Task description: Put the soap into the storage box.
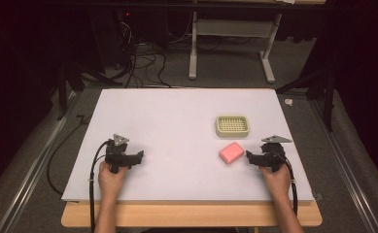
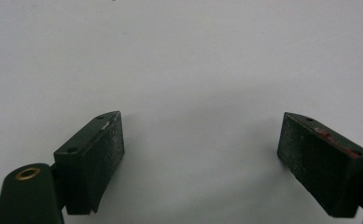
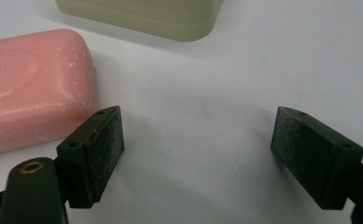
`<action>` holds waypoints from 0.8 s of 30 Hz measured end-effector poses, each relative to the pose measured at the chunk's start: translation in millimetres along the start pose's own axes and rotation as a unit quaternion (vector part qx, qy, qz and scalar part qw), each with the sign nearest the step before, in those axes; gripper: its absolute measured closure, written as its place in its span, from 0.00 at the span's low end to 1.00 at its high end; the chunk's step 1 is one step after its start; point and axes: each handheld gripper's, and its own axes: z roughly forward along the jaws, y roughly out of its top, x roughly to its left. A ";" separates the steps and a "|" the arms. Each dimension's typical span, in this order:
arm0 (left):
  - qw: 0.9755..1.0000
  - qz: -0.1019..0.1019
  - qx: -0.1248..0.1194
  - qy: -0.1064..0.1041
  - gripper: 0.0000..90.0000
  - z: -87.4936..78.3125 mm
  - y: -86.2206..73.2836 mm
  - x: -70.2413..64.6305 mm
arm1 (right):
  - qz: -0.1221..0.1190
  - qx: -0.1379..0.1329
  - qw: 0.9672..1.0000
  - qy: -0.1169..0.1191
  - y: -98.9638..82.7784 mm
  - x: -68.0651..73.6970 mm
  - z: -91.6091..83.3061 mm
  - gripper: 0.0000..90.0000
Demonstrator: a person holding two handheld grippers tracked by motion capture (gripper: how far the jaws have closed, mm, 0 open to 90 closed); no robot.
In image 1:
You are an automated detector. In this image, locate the bundle of black floor cables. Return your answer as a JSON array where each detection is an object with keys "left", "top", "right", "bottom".
[{"left": 114, "top": 18, "right": 175, "bottom": 89}]

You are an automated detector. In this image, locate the person's right hand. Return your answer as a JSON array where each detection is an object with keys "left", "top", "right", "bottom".
[{"left": 258, "top": 163, "right": 292, "bottom": 201}]

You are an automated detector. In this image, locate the black stand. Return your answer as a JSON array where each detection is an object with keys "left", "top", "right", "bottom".
[
  {"left": 275, "top": 70, "right": 337, "bottom": 133},
  {"left": 57, "top": 60, "right": 123, "bottom": 121}
]

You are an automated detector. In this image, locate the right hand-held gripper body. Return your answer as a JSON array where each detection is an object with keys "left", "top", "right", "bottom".
[{"left": 259, "top": 134, "right": 293, "bottom": 173}]

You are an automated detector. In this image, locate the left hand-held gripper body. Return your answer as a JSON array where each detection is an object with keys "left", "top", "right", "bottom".
[{"left": 104, "top": 133, "right": 136, "bottom": 175}]

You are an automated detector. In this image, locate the person's left hand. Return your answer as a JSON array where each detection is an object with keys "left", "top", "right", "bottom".
[{"left": 97, "top": 160, "right": 129, "bottom": 199}]

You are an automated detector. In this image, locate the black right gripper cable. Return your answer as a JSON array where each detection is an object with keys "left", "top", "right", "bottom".
[{"left": 272, "top": 150, "right": 299, "bottom": 216}]

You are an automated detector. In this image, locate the wooden table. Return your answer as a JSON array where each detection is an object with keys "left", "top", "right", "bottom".
[{"left": 60, "top": 199, "right": 324, "bottom": 228}]

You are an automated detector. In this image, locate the white desk frame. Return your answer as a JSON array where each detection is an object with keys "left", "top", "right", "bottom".
[{"left": 188, "top": 11, "right": 284, "bottom": 84}]

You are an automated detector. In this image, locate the dark computer tower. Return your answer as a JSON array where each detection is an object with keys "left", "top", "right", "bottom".
[{"left": 114, "top": 9, "right": 141, "bottom": 70}]

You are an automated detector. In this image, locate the cream soap dish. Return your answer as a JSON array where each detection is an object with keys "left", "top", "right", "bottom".
[{"left": 215, "top": 115, "right": 251, "bottom": 139}]

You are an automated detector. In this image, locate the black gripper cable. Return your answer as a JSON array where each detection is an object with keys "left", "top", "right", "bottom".
[
  {"left": 272, "top": 150, "right": 299, "bottom": 216},
  {"left": 88, "top": 140, "right": 111, "bottom": 233}
]

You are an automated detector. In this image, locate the metal floor rail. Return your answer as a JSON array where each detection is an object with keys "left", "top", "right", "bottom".
[
  {"left": 308, "top": 96, "right": 378, "bottom": 233},
  {"left": 0, "top": 92, "right": 80, "bottom": 233}
]

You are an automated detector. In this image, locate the black floor cable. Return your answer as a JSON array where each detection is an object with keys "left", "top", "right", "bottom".
[{"left": 46, "top": 114, "right": 91, "bottom": 196}]

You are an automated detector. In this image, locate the pink soap bar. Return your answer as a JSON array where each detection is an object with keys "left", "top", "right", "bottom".
[{"left": 218, "top": 141, "right": 246, "bottom": 165}]

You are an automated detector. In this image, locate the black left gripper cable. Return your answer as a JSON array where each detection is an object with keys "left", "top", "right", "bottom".
[{"left": 88, "top": 140, "right": 111, "bottom": 233}]

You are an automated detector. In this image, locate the white table mat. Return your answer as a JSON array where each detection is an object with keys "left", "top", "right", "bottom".
[{"left": 61, "top": 87, "right": 316, "bottom": 204}]

